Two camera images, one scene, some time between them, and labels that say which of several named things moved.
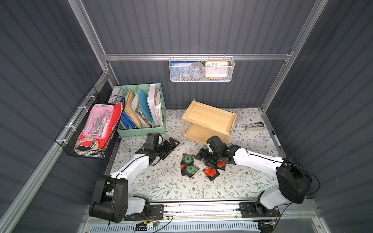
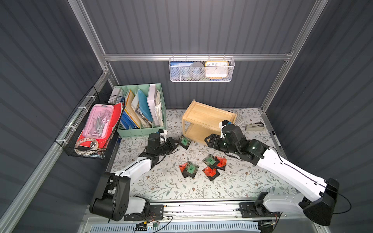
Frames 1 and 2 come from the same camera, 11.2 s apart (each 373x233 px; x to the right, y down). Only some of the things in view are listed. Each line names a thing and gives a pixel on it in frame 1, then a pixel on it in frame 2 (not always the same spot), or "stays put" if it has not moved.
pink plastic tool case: (99, 123) stays put
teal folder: (144, 105) stays put
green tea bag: (187, 159) to (184, 141)
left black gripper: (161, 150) stays put
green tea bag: (191, 170) stays put
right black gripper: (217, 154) to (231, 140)
